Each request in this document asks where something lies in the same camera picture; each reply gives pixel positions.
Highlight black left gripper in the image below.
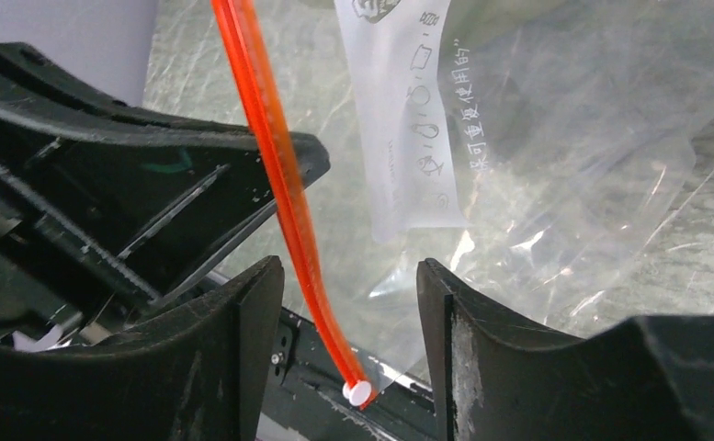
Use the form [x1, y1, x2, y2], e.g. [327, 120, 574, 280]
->
[0, 42, 332, 342]

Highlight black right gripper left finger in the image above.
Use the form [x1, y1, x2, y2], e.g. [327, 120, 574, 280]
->
[0, 256, 285, 440]

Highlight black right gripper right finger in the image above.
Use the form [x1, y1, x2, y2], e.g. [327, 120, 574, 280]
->
[416, 259, 714, 440]

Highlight clear zip bag orange zipper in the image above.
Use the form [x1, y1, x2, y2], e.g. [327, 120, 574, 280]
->
[210, 0, 714, 410]

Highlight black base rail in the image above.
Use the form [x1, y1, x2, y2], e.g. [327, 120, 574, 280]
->
[255, 307, 440, 441]

